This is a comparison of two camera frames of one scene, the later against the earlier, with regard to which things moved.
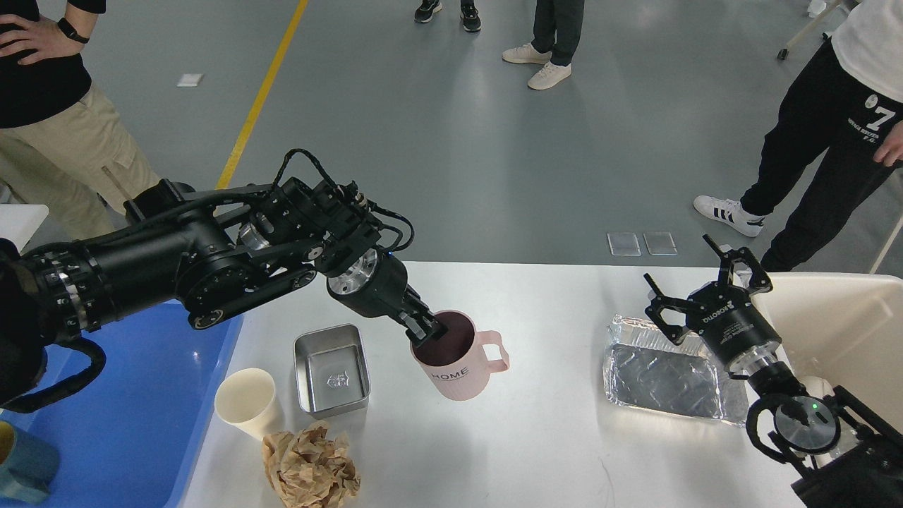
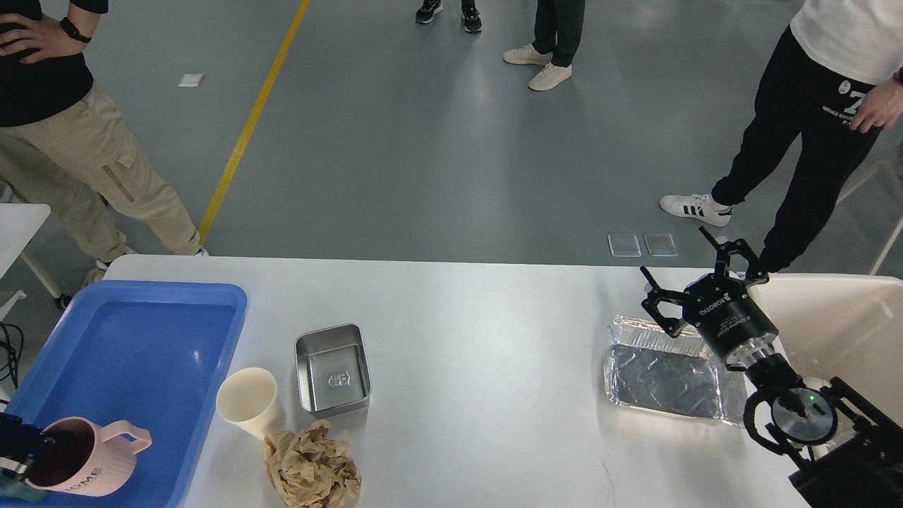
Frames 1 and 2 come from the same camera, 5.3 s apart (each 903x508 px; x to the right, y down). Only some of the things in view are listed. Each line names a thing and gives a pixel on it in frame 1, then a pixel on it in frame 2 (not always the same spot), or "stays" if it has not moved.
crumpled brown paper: x=310 y=469 stays
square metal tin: x=332 y=370 stays
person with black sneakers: x=470 y=15 stays
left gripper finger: x=422 y=328 to x=18 y=441
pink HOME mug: x=456 y=360 to x=86 y=458
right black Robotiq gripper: x=733 y=327 stays
